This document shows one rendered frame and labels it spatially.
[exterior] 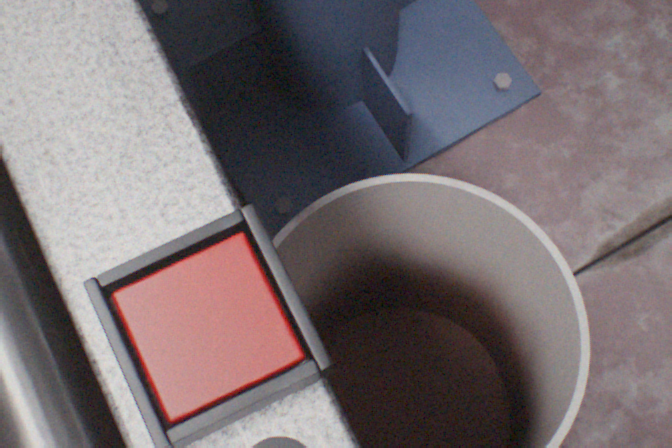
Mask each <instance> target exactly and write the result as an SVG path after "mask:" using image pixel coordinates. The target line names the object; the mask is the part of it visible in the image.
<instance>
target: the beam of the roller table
mask: <svg viewBox="0 0 672 448"><path fill-rule="evenodd" d="M0 156H1V159H2V161H3V163H4V166H5V168H6V170H7V172H8V175H9V177H10V179H11V182H12V184H13V186H14V189H15V191H16V193H17V196H18V198H19V200H20V203H21V205H22V207H23V210H24V212H25V214H26V216H27V219H28V221H29V223H30V226H31V228H32V230H33V233H34V235H35V237H36V240H37V242H38V244H39V247H40V249H41V251H42V254H43V256H44V258H45V260H46V263H47V265H48V267H49V270H50V272H51V274H52V277H53V279H54V281H55V284H56V286H57V288H58V291H59V293H60V295H61V298H62V300H63V302H64V304H65V307H66V309H67V311H68V314H69V316H70V318H71V321H72V323H73V325H74V328H75V330H76V332H77V335H78V337H79V339H80V342H81V344H82V346H83V348H84V351H85V353H86V355H87V358H88V360H89V362H90V365H91V367H92V369H93V372H94V374H95V376H96V379H97V381H98V383H99V386H100V388H101V390H102V392H103V395H104V397H105V399H106V402H107V404H108V406H109V409H110V411H111V413H112V416H113V418H114V420H115V423H116V425H117V427H118V430H119V432H120V434H121V436H122V439H123V441H124V443H125V446H126V448H155V447H154V444H153V442H152V440H151V437H150V435H149V433H148V431H147V428H146V426H145V424H144V422H143V419H142V417H141V415H140V412H139V410H138V408H137V406H136V403H135V401H134V399H133V396H132V394H131V392H130V390H129V387H128V385H127V383H126V381H125V378H124V376H123V374H122V371H121V369H120V367H119V365H118V362H117V360H116V358H115V356H114V353H113V351H112V349H111V346H110V344H109V342H108V340H107V337H106V335H105V333H104V331H103V328H102V326H101V324H100V321H99V319H98V317H97V315H96V312H95V310H94V308H93V306H92V303H91V301H90V299H89V296H88V294H87V292H86V290H85V287H84V285H83V282H84V281H85V280H87V279H89V278H91V277H96V278H97V275H98V274H100V273H102V272H104V271H106V270H109V269H111V268H113V267H115V266H117V265H119V264H121V263H124V262H126V261H128V260H130V259H132V258H134V257H136V256H139V255H141V254H143V253H145V252H147V251H149V250H151V249H154V248H156V247H158V246H160V245H162V244H164V243H166V242H169V241H171V240H173V239H175V238H177V237H179V236H181V235H184V234H186V233H188V232H190V231H192V230H194V229H196V228H199V227H201V226H203V225H205V224H207V223H209V222H211V221H214V220H216V219H218V218H220V217H222V216H224V215H226V214H228V213H231V212H233V211H235V210H238V209H239V210H240V211H241V208H242V207H243V206H242V204H241V202H240V200H239V198H238V196H237V194H236V192H235V190H234V188H233V186H232V184H231V182H230V180H229V178H228V176H227V174H226V172H225V170H224V168H223V166H222V164H221V162H220V160H219V158H218V156H217V154H216V152H215V150H214V148H213V146H212V144H211V142H210V140H209V138H208V136H207V134H206V132H205V130H204V128H203V126H202V124H201V122H200V120H199V118H198V115H197V113H196V111H195V109H194V107H193V105H192V103H191V101H190V99H189V97H188V95H187V93H186V91H185V89H184V87H183V85H182V83H181V81H180V79H179V77H178V75H177V73H176V71H175V69H174V67H173V65H172V63H171V61H170V59H169V57H168V55H167V53H166V51H165V49H164V47H163V45H162V43H161V41H160V39H159V37H158V35H157V33H156V31H155V29H154V27H153V25H152V23H151V21H150V19H149V17H148V15H147V13H146V11H145V9H144V7H143V5H142V3H141V1H140V0H0ZM245 234H246V235H247V237H248V239H249V241H250V243H251V245H252V247H253V249H254V251H255V253H256V255H257V257H258V259H259V261H260V263H261V265H262V268H263V270H264V272H265V274H266V276H267V278H268V280H269V282H270V284H271V286H272V288H273V290H274V292H275V294H276V296H277V298H278V300H279V302H280V304H281V306H282V308H283V310H284V312H285V314H286V316H287V318H288V320H289V322H290V324H291V326H292V328H293V330H294V332H295V334H296V336H297V338H298V340H299V342H300V344H301V346H302V348H303V350H304V352H305V360H304V361H303V362H302V363H300V364H298V365H296V366H294V367H292V368H290V369H287V370H285V371H283V372H281V373H279V374H277V375H275V376H273V377H271V378H269V379H267V380H265V381H263V382H261V383H259V384H257V385H255V386H253V387H251V388H249V389H247V390H245V391H242V392H240V393H238V394H236V395H234V396H232V397H230V398H228V399H226V400H224V401H222V402H220V403H218V404H216V405H214V406H212V407H210V408H208V409H206V410H204V411H202V412H199V413H197V414H195V415H193V416H191V417H189V418H187V419H185V420H183V421H181V422H179V423H177V424H174V425H172V424H169V422H168V421H167V420H166V418H165V415H164V413H163V411H162V409H161V406H160V404H159V402H158V400H157V397H156V395H155V393H154V391H153V388H152V386H151V384H150V382H149V379H148V377H147V375H146V373H145V371H144V368H143V366H142V364H141V362H140V359H139V357H138V355H137V353H136V350H135V348H134V346H133V344H132V341H131V339H130V337H129V335H128V332H127V330H126V328H125V326H124V323H123V321H122V319H121V317H120V315H119V312H118V310H117V308H116V306H115V303H114V301H113V299H112V296H111V297H109V296H108V298H109V300H110V303H111V305H112V307H113V309H114V312H115V314H116V316H117V318H118V321H119V323H120V325H121V327H122V330H123V332H124V334H125V336H126V338H127V341H128V343H129V345H130V347H131V350H132V352H133V354H134V356H135V359H136V361H137V363H138V365H139V368H140V370H141V372H142V374H143V377H144V379H145V381H146V383H147V386H148V388H149V390H150V392H151V395H152V397H153V399H154V401H155V404H156V406H157V408H158V410H159V413H160V415H161V417H162V419H163V422H164V424H165V426H166V428H167V430H168V429H170V428H172V427H174V426H176V425H179V424H181V423H183V422H185V421H187V420H189V419H191V418H193V417H195V416H197V415H199V414H201V413H203V412H205V411H207V410H209V409H211V408H213V407H215V406H217V405H219V404H221V403H224V402H226V401H228V400H230V399H232V398H234V397H236V396H238V395H240V394H242V393H244V392H246V391H248V390H250V389H252V388H254V387H256V386H258V385H260V384H262V383H264V382H266V381H269V380H271V379H273V378H275V377H277V376H279V375H281V374H283V373H285V372H287V371H289V370H291V369H293V368H295V367H297V366H299V365H301V364H303V363H305V362H307V361H309V360H312V359H311V357H310V355H309V353H308V351H307V349H306V347H305V345H304V343H303V341H302V339H301V337H300V335H299V333H298V331H297V329H296V327H295V325H294V323H293V321H292V319H291V317H290V315H289V312H288V310H287V308H286V306H285V304H284V302H283V300H282V298H281V296H280V294H279V292H278V290H277V288H276V286H275V284H274V282H273V280H272V278H271V276H270V274H269V272H268V270H267V268H266V266H265V264H264V262H263V260H262V258H261V256H260V254H259V252H258V250H257V248H256V246H255V244H254V242H253V240H252V238H251V236H250V234H249V232H248V230H247V233H245ZM273 436H287V437H291V438H294V439H296V440H298V441H300V442H301V443H303V444H304V445H306V446H307V447H308V448H363V447H362V445H361V443H360V441H359V439H358V437H357V435H356V433H355V431H354V429H353V427H352V425H351V423H350V421H349V419H348V417H347V415H346V413H345V411H344V409H343V407H342V405H341V403H340V401H339V399H338V397H337V395H336V393H335V391H334V389H333V387H332V385H331V383H330V381H329V379H328V377H326V378H321V377H320V380H319V381H317V382H315V383H313V384H311V385H309V386H307V387H305V388H303V389H301V390H299V391H297V392H295V393H293V394H291V395H289V396H287V397H285V398H283V399H281V400H279V401H277V402H275V403H273V404H271V405H269V406H267V407H265V408H263V409H261V410H259V411H256V412H254V413H252V414H250V415H248V416H246V417H244V418H242V419H240V420H238V421H236V422H234V423H232V424H230V425H228V426H226V427H224V428H222V429H220V430H218V431H216V432H214V433H212V434H210V435H208V436H206V437H204V438H202V439H200V440H198V441H196V442H193V443H191V444H189V445H187V446H185V447H183V448H251V447H252V446H253V445H254V444H256V443H257V442H259V441H261V440H263V439H265V438H268V437H273Z"/></svg>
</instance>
